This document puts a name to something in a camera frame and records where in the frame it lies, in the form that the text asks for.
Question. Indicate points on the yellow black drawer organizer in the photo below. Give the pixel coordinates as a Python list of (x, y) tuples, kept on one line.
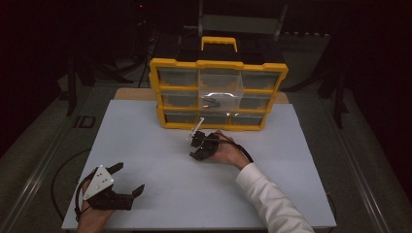
[(220, 64)]

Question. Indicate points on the black tripod stand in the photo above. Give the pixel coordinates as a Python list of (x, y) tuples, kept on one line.
[(72, 90), (338, 103)]

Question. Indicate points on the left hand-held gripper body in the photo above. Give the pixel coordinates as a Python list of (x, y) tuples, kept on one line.
[(98, 183)]

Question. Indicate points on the clear plastic drawer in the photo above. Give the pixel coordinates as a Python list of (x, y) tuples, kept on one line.
[(220, 87)]

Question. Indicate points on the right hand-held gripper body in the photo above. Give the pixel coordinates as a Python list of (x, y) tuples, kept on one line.
[(212, 144)]

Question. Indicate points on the white board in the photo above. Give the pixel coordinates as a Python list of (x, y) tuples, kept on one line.
[(162, 194)]

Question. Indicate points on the grey metal stand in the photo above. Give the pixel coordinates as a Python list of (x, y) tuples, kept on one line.
[(239, 23)]

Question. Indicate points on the person's right hand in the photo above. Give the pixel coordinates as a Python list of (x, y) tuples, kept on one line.
[(228, 153)]

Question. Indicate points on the person's left hand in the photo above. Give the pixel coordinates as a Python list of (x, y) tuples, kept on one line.
[(92, 221)]

